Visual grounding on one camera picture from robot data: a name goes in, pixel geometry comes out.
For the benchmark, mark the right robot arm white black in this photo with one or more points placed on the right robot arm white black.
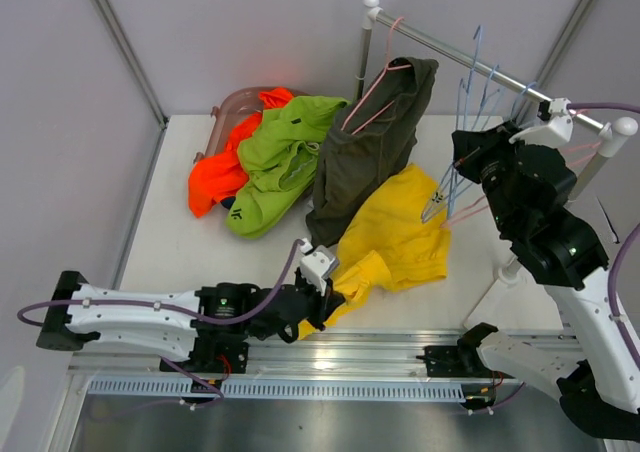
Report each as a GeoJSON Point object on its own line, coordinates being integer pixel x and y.
{"type": "Point", "coordinates": [527, 187]}

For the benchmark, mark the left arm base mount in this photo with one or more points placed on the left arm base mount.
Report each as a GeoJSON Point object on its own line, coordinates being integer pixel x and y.
{"type": "Point", "coordinates": [216, 357]}

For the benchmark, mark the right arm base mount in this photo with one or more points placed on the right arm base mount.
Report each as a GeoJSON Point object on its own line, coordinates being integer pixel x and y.
{"type": "Point", "coordinates": [446, 361]}

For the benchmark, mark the white metal clothes rack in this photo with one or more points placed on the white metal clothes rack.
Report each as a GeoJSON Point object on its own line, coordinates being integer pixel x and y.
{"type": "Point", "coordinates": [509, 278]}

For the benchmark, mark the pink translucent plastic basin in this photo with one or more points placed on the pink translucent plastic basin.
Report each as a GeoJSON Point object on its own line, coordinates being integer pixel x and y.
{"type": "Point", "coordinates": [239, 116]}

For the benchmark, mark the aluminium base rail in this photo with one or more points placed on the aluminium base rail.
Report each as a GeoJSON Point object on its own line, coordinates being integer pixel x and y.
{"type": "Point", "coordinates": [350, 365]}

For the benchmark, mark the lime green shorts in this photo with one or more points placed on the lime green shorts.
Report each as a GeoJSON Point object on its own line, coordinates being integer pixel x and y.
{"type": "Point", "coordinates": [280, 159]}

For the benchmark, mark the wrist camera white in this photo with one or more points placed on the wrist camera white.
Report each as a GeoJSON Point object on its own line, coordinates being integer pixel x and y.
{"type": "Point", "coordinates": [554, 129]}
{"type": "Point", "coordinates": [317, 266]}

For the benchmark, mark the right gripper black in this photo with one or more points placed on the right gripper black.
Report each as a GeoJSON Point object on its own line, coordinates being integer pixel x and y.
{"type": "Point", "coordinates": [473, 147]}

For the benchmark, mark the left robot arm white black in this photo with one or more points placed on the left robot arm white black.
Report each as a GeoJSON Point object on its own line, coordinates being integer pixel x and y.
{"type": "Point", "coordinates": [196, 329]}

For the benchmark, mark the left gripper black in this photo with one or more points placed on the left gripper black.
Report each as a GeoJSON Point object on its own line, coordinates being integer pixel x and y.
{"type": "Point", "coordinates": [324, 305]}

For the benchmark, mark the navy blue shorts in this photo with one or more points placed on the navy blue shorts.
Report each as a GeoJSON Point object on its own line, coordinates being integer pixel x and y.
{"type": "Point", "coordinates": [228, 202]}

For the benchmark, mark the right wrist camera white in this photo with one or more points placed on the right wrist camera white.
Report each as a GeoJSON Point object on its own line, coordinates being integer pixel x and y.
{"type": "Point", "coordinates": [554, 129]}

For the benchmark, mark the olive grey shorts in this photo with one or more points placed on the olive grey shorts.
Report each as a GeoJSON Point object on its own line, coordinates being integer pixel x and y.
{"type": "Point", "coordinates": [369, 141]}

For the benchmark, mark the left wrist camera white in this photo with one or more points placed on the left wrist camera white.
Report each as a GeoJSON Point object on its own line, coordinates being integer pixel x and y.
{"type": "Point", "coordinates": [317, 266]}

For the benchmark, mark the blue hanger yellow shorts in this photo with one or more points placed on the blue hanger yellow shorts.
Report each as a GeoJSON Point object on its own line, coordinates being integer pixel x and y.
{"type": "Point", "coordinates": [445, 194]}

